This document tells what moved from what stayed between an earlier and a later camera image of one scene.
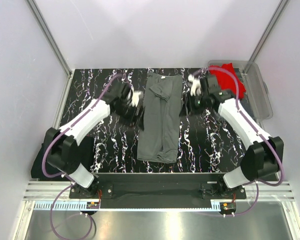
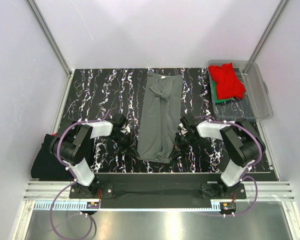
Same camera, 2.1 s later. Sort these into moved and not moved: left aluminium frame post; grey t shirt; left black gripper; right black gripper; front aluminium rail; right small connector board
Moved: right black gripper; left black gripper
Not moved: left aluminium frame post; right small connector board; front aluminium rail; grey t shirt
